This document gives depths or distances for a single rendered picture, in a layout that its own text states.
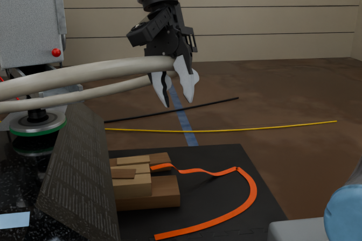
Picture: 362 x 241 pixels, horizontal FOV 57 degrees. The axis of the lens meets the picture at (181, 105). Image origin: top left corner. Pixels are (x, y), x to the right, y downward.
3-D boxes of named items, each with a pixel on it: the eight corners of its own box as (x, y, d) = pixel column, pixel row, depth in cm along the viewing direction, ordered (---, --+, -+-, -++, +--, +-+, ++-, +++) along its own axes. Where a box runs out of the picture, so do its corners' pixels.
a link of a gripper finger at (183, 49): (200, 70, 63) (182, 28, 64) (196, 71, 62) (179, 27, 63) (180, 80, 66) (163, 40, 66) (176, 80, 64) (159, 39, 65)
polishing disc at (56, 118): (65, 128, 132) (65, 125, 132) (6, 135, 126) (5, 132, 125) (65, 110, 151) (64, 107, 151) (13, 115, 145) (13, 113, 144)
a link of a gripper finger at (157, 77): (179, 104, 71) (178, 61, 70) (165, 108, 66) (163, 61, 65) (167, 104, 73) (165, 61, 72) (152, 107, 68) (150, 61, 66)
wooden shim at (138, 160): (117, 165, 252) (117, 164, 252) (117, 159, 262) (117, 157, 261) (150, 163, 257) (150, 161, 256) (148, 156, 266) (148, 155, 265)
